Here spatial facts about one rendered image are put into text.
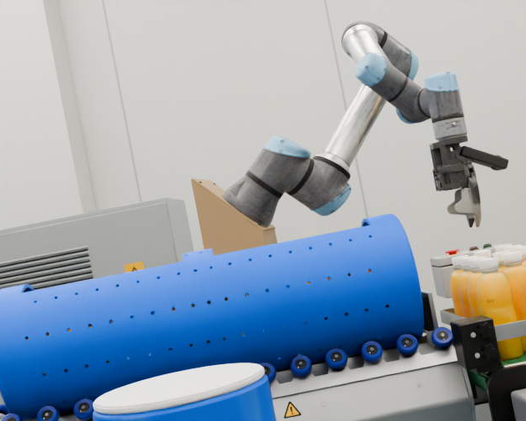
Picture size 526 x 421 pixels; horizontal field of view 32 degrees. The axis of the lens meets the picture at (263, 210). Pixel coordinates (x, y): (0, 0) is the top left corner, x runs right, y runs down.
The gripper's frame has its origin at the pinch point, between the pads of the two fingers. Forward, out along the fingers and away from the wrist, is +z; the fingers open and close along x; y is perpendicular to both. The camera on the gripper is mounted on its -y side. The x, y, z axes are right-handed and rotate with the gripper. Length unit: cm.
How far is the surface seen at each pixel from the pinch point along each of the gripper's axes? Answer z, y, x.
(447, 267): 10.4, 5.7, -12.2
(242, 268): 0, 56, 23
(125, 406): 15, 78, 74
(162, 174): -44, 83, -272
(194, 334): 11, 68, 26
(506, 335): 21.9, 7.6, 32.6
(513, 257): 8.0, 0.1, 22.8
